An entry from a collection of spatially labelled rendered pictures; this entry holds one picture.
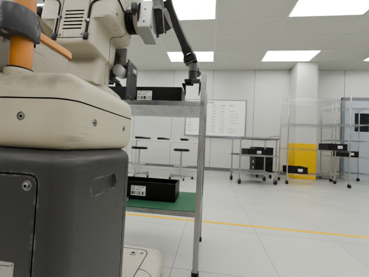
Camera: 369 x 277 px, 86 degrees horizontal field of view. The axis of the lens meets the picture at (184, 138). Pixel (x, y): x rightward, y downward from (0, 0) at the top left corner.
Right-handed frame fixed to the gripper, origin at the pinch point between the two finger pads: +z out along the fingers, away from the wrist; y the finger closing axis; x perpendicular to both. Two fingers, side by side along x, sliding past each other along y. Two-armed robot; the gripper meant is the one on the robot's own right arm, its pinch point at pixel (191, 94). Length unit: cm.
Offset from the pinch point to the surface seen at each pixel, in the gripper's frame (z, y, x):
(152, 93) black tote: 1.7, 24.3, 8.1
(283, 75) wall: -169, -219, -469
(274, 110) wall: -67, -195, -467
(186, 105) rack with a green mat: 11.0, 0.7, 21.0
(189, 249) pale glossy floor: 104, -2, -7
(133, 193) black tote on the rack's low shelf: 65, 34, 8
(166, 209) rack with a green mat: 68, 10, 21
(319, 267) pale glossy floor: 105, -82, -3
